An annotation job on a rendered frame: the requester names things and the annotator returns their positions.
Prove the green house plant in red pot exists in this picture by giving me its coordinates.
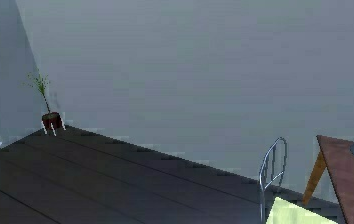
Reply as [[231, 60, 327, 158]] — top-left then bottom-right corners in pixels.
[[24, 69, 67, 137]]

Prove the metal chair with pale seat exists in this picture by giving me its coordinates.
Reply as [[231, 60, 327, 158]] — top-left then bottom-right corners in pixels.
[[258, 136, 340, 224]]

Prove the brown wooden table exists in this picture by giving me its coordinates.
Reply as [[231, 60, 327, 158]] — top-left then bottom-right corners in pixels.
[[301, 134, 354, 224]]

